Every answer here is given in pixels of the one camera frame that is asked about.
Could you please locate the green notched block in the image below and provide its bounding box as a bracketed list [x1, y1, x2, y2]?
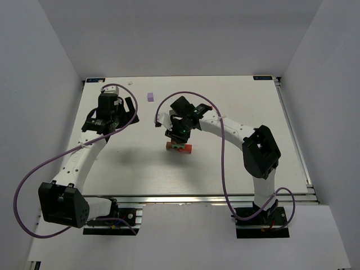
[172, 144, 185, 151]

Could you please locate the red rectangular block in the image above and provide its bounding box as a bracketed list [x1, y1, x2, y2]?
[179, 144, 192, 154]

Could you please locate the purple cube block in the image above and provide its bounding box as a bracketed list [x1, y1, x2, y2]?
[147, 92, 154, 102]

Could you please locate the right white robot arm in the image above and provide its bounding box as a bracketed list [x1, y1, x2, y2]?
[154, 96, 281, 215]

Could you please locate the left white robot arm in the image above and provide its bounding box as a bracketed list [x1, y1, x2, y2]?
[38, 93, 139, 228]

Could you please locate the left blue label sticker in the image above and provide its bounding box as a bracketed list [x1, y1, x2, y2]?
[85, 78, 105, 83]

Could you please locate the blue label sticker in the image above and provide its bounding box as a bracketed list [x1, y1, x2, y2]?
[253, 75, 273, 80]
[85, 78, 105, 83]

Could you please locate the right blue label sticker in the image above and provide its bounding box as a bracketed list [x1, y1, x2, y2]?
[253, 75, 273, 80]

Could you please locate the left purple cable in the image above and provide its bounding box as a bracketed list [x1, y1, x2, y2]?
[13, 83, 139, 239]

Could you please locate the purple cable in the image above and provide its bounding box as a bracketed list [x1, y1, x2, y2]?
[154, 91, 296, 220]
[13, 83, 139, 239]

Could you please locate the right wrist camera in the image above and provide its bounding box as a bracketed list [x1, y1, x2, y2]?
[154, 112, 172, 129]

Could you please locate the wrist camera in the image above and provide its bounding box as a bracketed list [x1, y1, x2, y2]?
[101, 85, 119, 95]
[154, 112, 172, 129]

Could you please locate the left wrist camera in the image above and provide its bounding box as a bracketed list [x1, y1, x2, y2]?
[101, 85, 119, 95]

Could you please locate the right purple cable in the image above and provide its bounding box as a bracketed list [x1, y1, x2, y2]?
[154, 91, 296, 220]

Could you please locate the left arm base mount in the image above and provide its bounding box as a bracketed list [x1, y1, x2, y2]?
[83, 207, 142, 236]

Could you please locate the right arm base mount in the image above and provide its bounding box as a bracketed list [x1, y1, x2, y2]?
[235, 207, 290, 239]

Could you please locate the aluminium table frame rail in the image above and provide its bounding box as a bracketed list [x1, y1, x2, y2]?
[273, 77, 319, 202]

